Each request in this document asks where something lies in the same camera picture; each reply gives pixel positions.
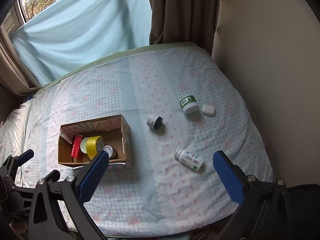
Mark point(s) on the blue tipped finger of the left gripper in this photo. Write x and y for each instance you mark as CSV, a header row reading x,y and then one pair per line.
x,y
24,157

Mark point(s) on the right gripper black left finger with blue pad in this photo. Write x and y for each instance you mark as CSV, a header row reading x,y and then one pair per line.
x,y
46,220

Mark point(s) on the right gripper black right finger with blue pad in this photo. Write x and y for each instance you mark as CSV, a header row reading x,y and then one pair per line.
x,y
264,209

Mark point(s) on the red cardboard carton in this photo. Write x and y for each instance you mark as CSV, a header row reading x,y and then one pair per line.
x,y
76,149

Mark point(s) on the yellow packing tape roll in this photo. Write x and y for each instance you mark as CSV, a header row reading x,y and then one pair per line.
x,y
94,145

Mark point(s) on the white pill bottle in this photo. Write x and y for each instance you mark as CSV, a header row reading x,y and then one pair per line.
x,y
188,159

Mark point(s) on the white earbuds case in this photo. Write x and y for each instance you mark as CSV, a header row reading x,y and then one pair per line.
x,y
208,110

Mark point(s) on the green labelled white jar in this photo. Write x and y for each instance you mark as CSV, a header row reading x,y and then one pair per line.
x,y
189,104

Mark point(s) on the black and white small jar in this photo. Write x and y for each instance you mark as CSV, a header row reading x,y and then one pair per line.
x,y
154,121

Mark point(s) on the pale green lidded jar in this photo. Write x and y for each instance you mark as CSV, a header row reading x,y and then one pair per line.
x,y
83,145

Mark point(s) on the silver lidded brown jar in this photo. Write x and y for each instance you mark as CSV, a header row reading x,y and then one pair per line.
x,y
112,152

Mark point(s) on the beige left curtain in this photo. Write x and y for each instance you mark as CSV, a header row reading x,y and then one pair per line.
x,y
15,75

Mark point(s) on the open cardboard box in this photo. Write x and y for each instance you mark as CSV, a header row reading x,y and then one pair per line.
x,y
115,132

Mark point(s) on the checked floral bed sheet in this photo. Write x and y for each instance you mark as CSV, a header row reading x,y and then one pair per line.
x,y
158,195

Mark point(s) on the light blue hanging cloth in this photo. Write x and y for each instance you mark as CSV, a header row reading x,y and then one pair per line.
x,y
72,33

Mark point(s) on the brown right curtain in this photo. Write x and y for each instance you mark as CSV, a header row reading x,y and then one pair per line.
x,y
184,21

